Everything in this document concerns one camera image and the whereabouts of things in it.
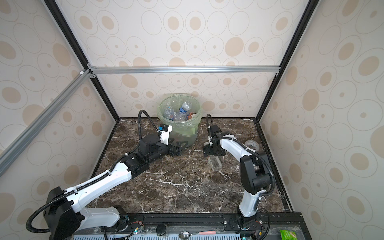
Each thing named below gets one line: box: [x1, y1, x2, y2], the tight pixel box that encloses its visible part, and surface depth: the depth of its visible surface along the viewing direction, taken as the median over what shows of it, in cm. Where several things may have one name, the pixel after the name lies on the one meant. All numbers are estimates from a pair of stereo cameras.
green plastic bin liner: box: [157, 93, 203, 135], surface depth 93 cm
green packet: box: [279, 229, 298, 240], surface depth 70 cm
